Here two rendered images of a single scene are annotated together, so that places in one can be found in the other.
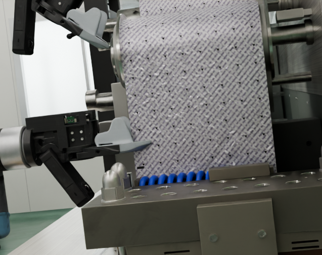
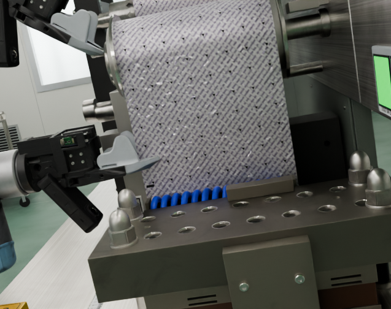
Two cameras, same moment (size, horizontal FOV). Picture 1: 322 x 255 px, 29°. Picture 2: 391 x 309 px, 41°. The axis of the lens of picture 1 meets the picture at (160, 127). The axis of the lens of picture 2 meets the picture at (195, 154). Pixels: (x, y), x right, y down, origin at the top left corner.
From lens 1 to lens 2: 0.30 m
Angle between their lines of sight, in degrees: 9
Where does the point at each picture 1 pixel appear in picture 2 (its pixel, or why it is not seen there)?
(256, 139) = (274, 148)
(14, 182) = not seen: hidden behind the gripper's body
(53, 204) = not seen: hidden behind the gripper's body
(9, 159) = (4, 189)
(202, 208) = (229, 254)
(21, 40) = (3, 51)
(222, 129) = (237, 140)
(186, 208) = (210, 251)
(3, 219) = (7, 250)
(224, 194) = (252, 233)
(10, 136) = (1, 164)
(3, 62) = not seen: hidden behind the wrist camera
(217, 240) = (248, 289)
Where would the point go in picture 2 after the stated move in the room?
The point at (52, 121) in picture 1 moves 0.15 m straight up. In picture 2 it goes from (48, 144) to (23, 45)
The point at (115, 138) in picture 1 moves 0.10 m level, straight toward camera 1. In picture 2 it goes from (120, 158) to (120, 172)
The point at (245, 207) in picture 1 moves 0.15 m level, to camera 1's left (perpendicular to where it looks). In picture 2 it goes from (279, 251) to (149, 278)
